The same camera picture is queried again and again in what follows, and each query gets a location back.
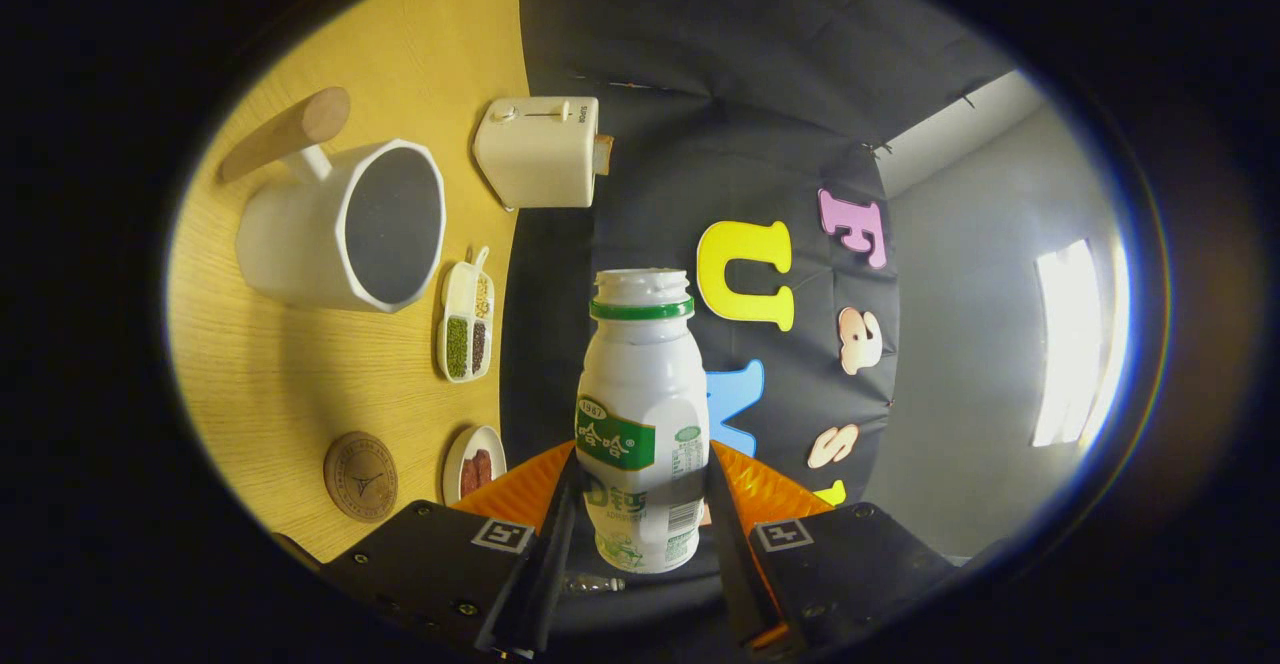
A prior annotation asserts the white divided bean dish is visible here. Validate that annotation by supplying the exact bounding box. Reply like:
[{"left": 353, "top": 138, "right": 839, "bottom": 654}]
[{"left": 436, "top": 246, "right": 496, "bottom": 384}]

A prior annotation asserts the white round plate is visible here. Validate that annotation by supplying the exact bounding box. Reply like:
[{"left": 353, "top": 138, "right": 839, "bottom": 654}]
[{"left": 442, "top": 425, "right": 508, "bottom": 507}]

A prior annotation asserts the black backdrop cloth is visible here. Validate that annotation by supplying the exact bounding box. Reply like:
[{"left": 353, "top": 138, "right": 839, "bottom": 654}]
[{"left": 498, "top": 0, "right": 1021, "bottom": 645}]

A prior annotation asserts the white juice bottle green label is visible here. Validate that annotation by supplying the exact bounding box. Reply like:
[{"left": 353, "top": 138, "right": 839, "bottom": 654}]
[{"left": 575, "top": 267, "right": 711, "bottom": 575}]

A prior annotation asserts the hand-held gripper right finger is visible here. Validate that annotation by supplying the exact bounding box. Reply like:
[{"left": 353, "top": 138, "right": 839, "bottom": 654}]
[{"left": 705, "top": 441, "right": 956, "bottom": 655}]

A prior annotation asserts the round cork coaster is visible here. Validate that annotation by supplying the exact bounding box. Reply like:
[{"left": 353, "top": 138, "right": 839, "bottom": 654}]
[{"left": 323, "top": 431, "right": 399, "bottom": 523}]

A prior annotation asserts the cream toaster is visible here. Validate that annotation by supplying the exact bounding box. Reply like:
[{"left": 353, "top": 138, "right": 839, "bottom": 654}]
[{"left": 472, "top": 96, "right": 601, "bottom": 211}]

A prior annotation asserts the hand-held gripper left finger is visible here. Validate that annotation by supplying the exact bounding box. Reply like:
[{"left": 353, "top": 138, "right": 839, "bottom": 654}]
[{"left": 320, "top": 441, "right": 579, "bottom": 657}]

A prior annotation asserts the wooden table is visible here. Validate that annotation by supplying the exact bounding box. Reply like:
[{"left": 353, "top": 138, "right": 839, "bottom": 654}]
[{"left": 165, "top": 0, "right": 531, "bottom": 563}]

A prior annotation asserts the white cup wooden handle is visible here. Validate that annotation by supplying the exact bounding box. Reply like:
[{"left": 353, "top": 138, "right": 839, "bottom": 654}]
[{"left": 218, "top": 86, "right": 447, "bottom": 314}]

